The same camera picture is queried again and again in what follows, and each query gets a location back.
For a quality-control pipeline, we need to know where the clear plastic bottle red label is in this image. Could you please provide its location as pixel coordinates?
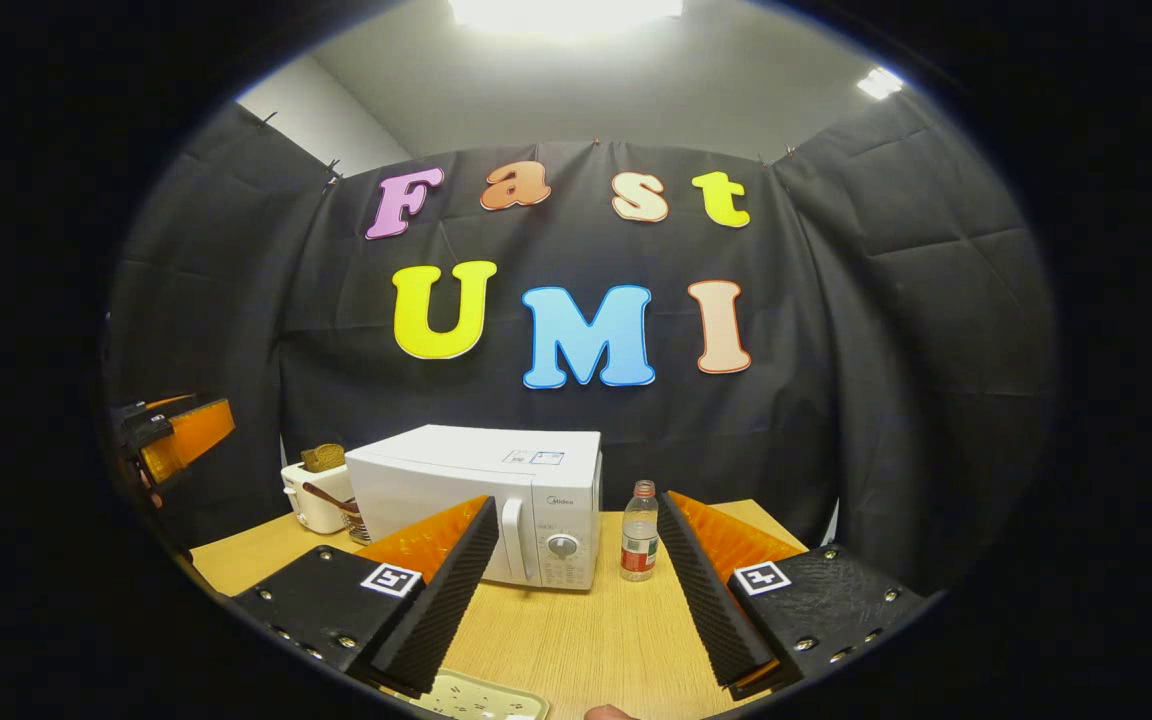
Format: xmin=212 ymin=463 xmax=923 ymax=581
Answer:
xmin=621 ymin=480 xmax=659 ymax=583

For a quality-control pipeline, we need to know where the small ceiling light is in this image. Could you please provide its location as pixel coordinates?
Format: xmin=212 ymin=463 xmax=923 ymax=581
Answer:
xmin=856 ymin=67 xmax=905 ymax=101

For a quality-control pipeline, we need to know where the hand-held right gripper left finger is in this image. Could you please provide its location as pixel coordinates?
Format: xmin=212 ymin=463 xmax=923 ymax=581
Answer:
xmin=234 ymin=495 xmax=500 ymax=699

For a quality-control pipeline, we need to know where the white microwave oven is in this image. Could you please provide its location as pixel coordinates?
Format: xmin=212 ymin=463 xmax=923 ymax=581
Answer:
xmin=344 ymin=425 xmax=604 ymax=591

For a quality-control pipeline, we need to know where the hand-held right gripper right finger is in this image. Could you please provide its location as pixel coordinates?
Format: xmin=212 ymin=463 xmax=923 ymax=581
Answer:
xmin=656 ymin=490 xmax=927 ymax=701

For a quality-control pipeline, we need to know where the cream square plate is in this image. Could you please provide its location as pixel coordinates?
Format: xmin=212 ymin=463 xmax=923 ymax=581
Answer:
xmin=414 ymin=668 xmax=550 ymax=720

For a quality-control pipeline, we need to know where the long ceiling light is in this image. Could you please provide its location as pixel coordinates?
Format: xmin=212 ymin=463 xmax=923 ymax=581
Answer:
xmin=448 ymin=0 xmax=685 ymax=36

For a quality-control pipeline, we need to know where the white toaster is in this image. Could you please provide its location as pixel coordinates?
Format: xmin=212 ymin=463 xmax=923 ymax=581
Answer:
xmin=281 ymin=462 xmax=357 ymax=535

